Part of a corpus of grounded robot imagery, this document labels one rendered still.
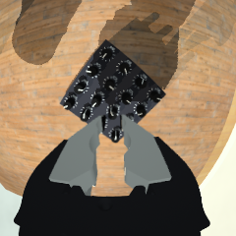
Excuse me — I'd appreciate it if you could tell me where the black knob box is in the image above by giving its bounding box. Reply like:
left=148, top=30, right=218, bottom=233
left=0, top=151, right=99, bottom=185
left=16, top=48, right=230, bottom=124
left=60, top=39, right=166, bottom=144

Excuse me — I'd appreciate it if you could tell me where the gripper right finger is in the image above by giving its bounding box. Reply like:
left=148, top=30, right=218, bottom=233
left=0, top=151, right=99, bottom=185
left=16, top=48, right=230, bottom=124
left=120, top=114, right=210, bottom=231

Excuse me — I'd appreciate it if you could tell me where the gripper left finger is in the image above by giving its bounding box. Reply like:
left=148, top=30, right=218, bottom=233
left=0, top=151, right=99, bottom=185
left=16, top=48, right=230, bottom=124
left=14, top=115, right=105, bottom=226

